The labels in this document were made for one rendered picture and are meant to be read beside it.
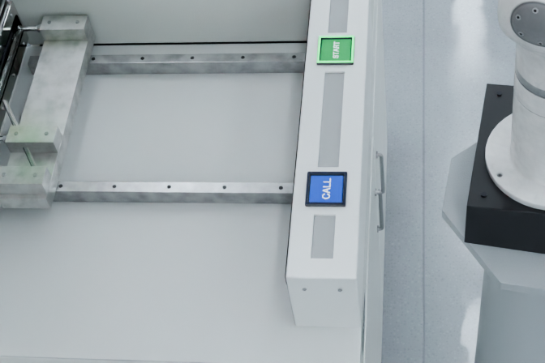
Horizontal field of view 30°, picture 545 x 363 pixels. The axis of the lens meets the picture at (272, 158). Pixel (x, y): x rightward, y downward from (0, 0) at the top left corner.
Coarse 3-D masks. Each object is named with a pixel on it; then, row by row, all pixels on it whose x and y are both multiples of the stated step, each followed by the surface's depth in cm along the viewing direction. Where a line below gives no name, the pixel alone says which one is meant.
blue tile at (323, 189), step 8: (312, 176) 143; (320, 176) 143; (328, 176) 142; (336, 176) 142; (312, 184) 142; (320, 184) 142; (328, 184) 142; (336, 184) 141; (312, 192) 141; (320, 192) 141; (328, 192) 141; (336, 192) 141; (312, 200) 140; (320, 200) 140; (328, 200) 140; (336, 200) 140
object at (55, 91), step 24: (48, 48) 176; (72, 48) 175; (48, 72) 172; (72, 72) 172; (48, 96) 169; (72, 96) 168; (24, 120) 166; (48, 120) 166; (72, 120) 168; (48, 168) 160; (48, 192) 157
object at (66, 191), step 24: (72, 192) 160; (96, 192) 160; (120, 192) 159; (144, 192) 159; (168, 192) 158; (192, 192) 158; (216, 192) 157; (240, 192) 156; (264, 192) 156; (288, 192) 155
